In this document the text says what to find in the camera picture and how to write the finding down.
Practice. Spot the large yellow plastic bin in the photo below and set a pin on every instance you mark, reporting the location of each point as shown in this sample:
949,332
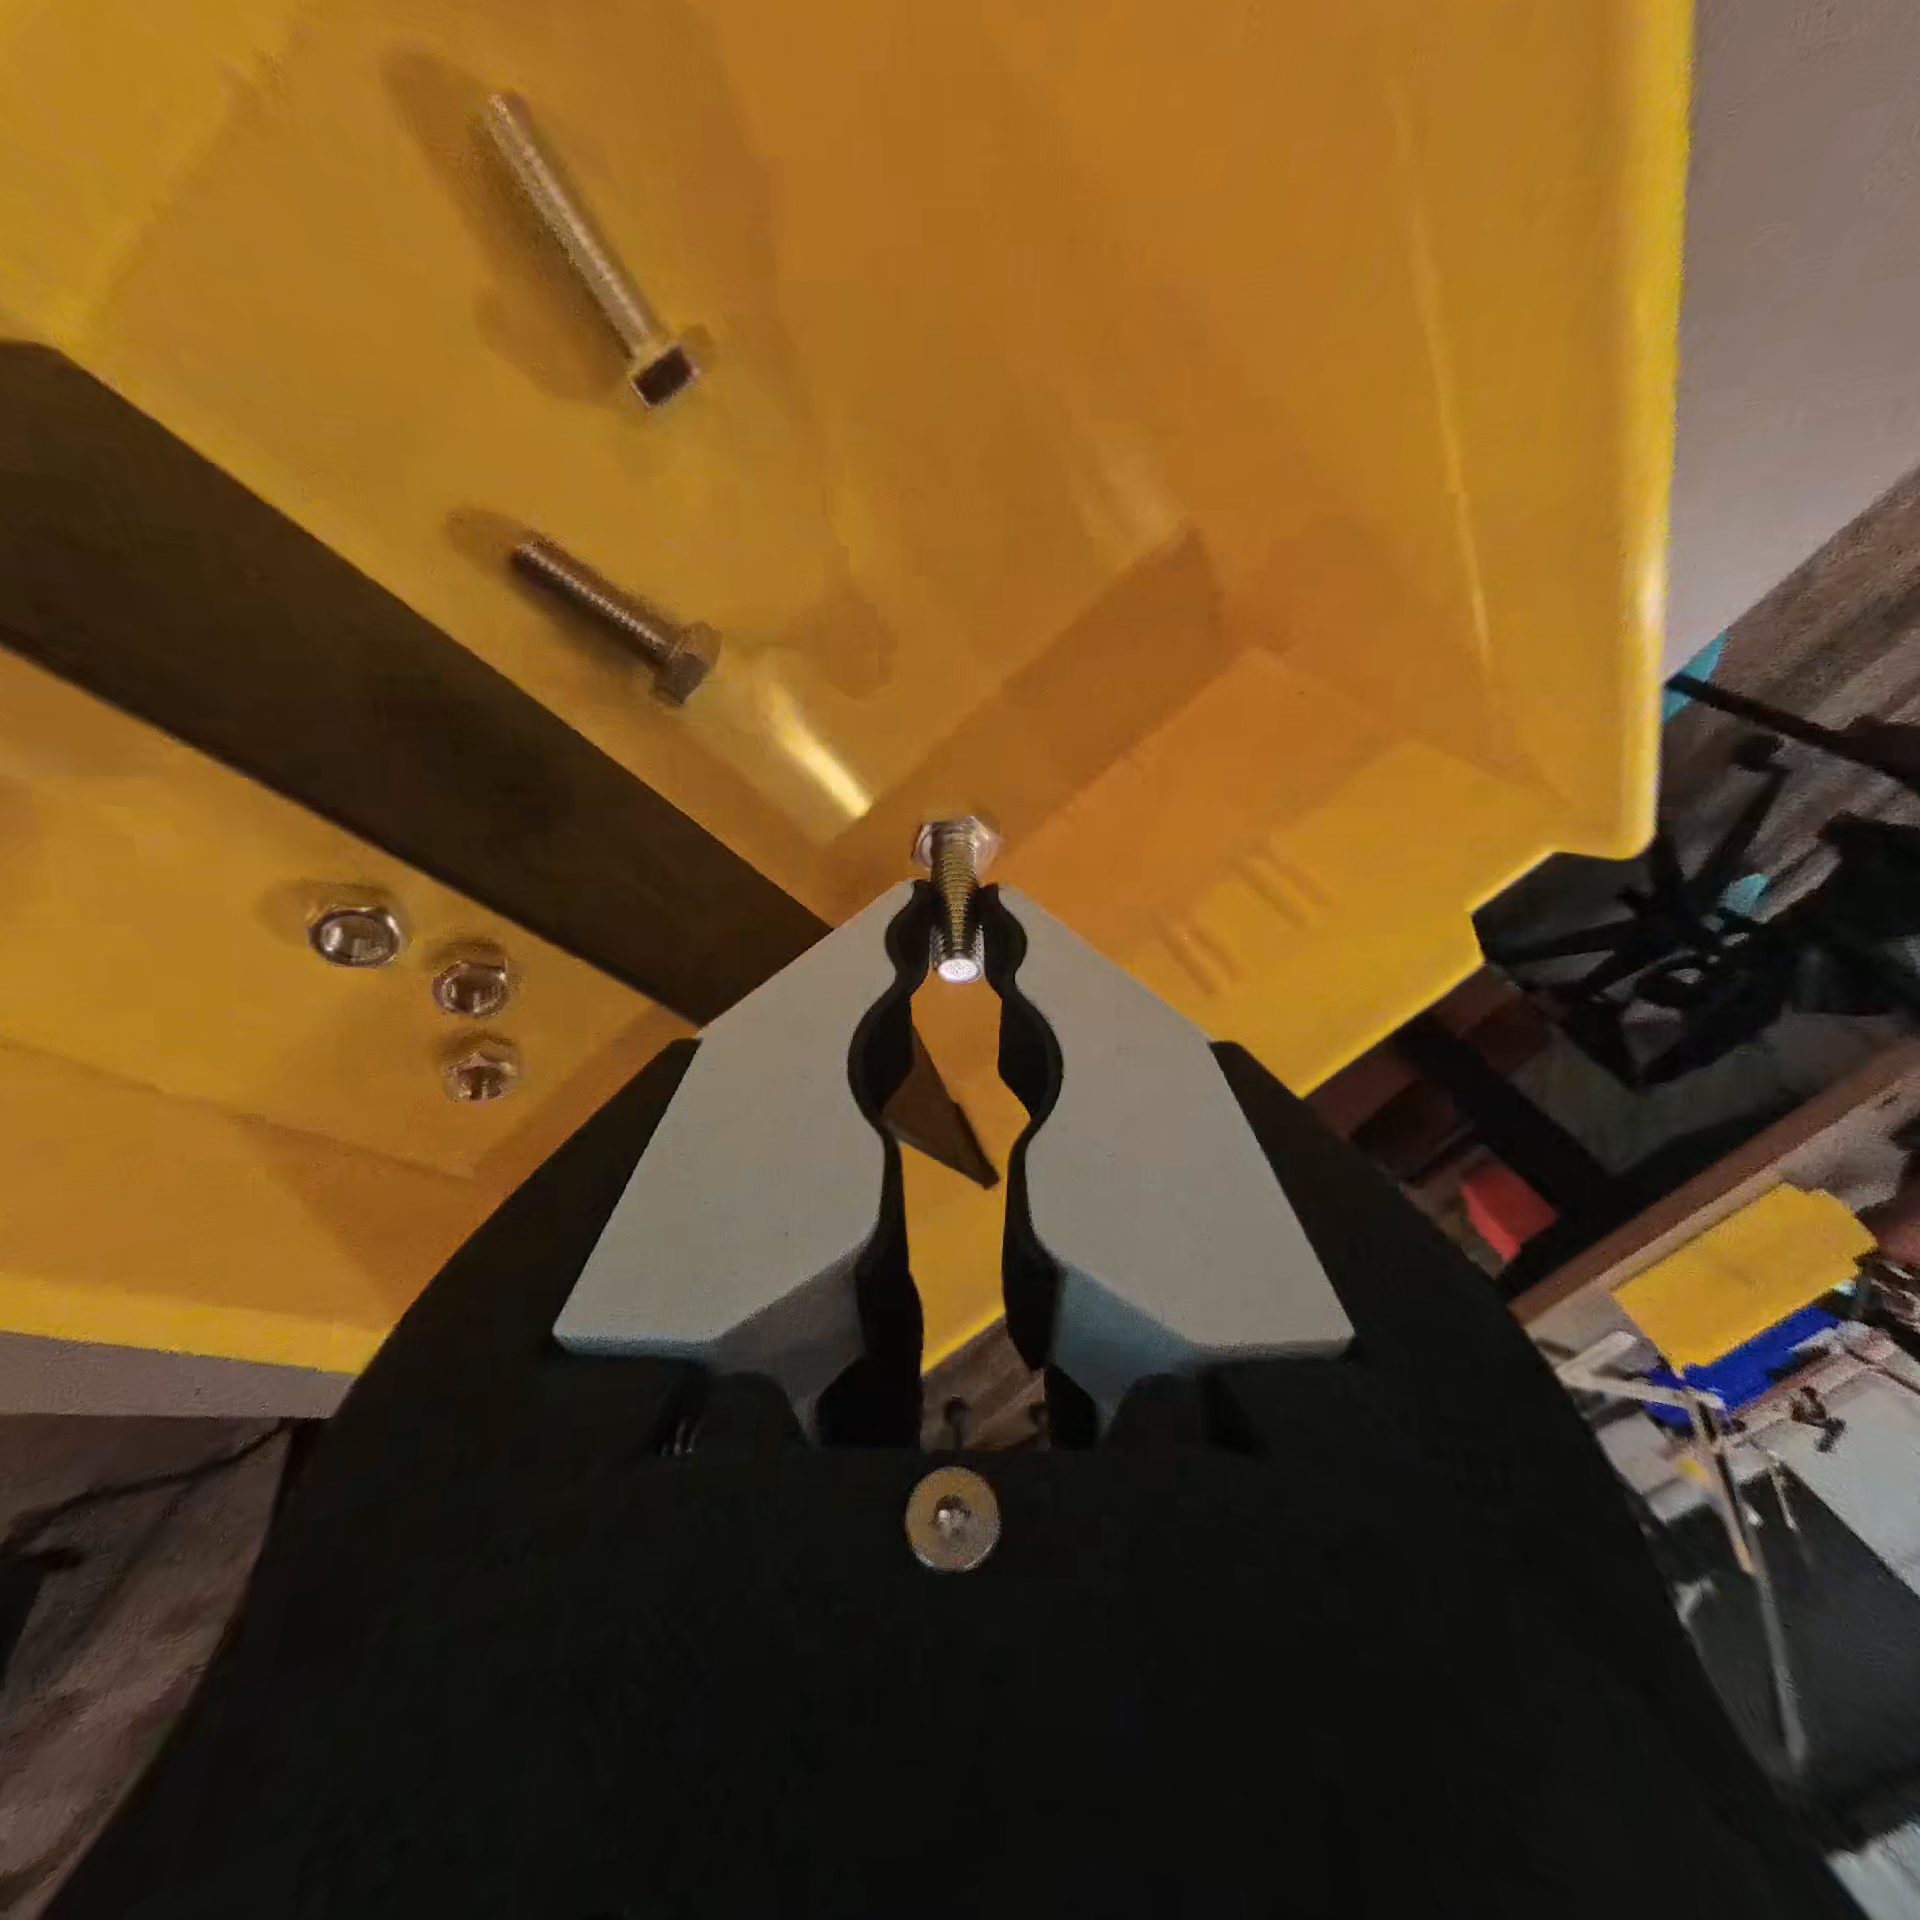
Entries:
1081,375

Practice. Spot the small yellow plastic bin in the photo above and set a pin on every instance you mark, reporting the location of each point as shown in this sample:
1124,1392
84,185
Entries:
1742,1276

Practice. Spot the black tripod stand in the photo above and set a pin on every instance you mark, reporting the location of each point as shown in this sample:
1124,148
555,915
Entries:
1695,915

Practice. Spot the red box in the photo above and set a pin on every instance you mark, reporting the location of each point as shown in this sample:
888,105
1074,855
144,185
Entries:
1505,1218

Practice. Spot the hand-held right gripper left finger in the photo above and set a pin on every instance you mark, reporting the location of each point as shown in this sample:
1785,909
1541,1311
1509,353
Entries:
735,1201

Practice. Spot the large steel hex nut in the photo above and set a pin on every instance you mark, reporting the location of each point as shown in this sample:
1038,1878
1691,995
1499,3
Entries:
334,943

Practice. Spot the blue plastic bin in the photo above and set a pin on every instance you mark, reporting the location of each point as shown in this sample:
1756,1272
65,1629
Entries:
1742,1372

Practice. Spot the long steel hex bolt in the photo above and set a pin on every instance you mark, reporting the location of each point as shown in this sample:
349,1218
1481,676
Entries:
579,225

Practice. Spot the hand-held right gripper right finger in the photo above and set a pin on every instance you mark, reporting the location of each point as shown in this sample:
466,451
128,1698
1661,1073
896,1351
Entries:
1185,1201

